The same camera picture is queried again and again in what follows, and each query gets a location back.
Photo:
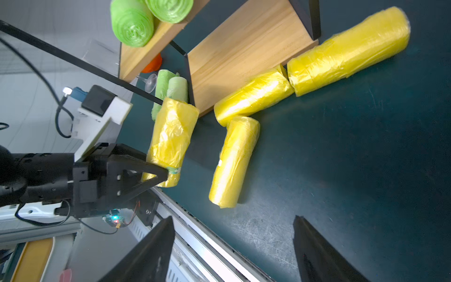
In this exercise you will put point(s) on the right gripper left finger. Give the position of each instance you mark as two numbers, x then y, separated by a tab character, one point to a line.
149	260

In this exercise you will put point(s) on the orange plastic bowl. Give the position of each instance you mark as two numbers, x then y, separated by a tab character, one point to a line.
154	65

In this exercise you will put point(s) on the clear plastic goblet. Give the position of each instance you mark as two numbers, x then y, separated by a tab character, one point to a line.
149	82

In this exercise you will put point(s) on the green roll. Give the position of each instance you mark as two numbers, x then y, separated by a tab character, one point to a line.
132	22
162	84
170	11
178	89

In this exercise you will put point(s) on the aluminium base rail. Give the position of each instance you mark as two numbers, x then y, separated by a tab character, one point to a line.
197	251

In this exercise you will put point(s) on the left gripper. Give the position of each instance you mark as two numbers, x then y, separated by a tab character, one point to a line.
107	178

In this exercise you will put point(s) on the green roll beside shelf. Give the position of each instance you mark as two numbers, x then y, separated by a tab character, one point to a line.
178	89

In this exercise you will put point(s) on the yellow roll lying diagonal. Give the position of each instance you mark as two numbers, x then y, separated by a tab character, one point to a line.
261	92

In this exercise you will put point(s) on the green roll front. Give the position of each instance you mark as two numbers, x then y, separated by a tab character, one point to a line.
170	11

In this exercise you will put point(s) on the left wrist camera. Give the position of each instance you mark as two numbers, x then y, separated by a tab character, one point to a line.
99	108

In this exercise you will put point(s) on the wooden three-tier shelf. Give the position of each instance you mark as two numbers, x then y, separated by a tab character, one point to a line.
258	36

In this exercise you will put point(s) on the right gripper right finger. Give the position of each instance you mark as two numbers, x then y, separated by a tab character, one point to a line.
319	261

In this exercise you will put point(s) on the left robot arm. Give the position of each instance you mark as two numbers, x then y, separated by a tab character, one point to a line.
29	178

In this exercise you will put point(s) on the yellow roll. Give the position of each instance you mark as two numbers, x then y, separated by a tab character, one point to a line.
171	137
379	37
240	141

